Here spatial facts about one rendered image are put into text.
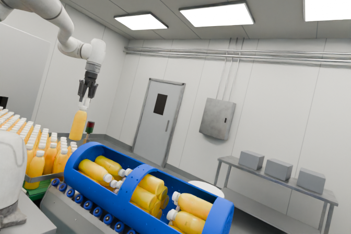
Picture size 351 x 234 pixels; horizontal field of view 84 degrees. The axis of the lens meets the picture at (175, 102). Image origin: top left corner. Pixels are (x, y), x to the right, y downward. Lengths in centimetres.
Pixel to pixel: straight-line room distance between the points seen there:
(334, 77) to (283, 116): 102
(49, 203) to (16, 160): 66
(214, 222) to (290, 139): 341
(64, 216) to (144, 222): 53
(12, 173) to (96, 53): 79
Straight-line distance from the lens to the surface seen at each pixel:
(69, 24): 105
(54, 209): 139
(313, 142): 413
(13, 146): 81
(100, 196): 109
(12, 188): 84
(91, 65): 133
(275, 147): 416
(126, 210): 100
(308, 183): 343
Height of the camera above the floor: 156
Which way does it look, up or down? 1 degrees up
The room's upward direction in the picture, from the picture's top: 14 degrees clockwise
